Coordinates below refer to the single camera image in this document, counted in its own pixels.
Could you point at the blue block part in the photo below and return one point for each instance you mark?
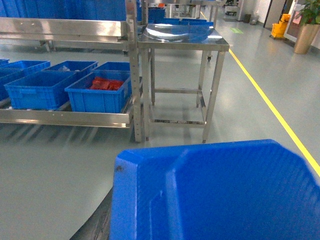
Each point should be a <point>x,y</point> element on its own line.
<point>245,190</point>

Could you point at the blue bin with red bags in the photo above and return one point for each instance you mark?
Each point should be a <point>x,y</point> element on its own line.
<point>83,99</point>

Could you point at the blue bin behind red bags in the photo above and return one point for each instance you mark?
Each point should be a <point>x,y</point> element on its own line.
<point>114,66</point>

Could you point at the steel roller shelf rack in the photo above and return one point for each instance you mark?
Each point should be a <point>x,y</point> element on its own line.
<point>83,33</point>

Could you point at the blue bin with plastic bag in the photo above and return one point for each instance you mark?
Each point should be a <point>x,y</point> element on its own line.
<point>83,66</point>

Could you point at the empty blue front bin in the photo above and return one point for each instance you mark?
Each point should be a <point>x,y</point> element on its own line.
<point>43,90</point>

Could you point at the small stainless steel table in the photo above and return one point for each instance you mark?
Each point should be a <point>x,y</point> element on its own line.
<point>183,78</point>

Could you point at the red bubble wrap bags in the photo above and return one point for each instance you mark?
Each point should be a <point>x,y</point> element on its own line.
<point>100,83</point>

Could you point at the clear plastic bag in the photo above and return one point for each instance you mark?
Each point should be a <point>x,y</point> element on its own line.
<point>66,69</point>

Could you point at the yellow mop bucket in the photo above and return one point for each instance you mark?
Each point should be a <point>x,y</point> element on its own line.
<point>278,29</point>

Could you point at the green potted plant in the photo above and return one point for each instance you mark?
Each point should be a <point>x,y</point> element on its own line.
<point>309,26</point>

